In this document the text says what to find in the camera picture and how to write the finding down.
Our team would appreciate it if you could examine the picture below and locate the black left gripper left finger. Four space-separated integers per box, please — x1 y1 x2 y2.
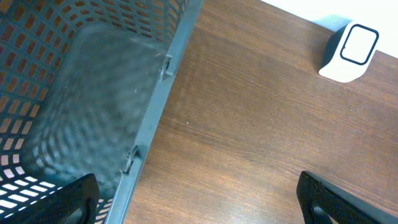
1 174 100 224

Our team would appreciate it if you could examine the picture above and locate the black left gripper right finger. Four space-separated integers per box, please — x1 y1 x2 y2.
296 171 397 224

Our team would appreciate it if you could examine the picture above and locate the white barcode scanner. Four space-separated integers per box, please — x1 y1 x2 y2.
318 21 380 83

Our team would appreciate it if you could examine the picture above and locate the grey plastic mesh basket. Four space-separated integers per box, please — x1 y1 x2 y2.
1 0 203 223

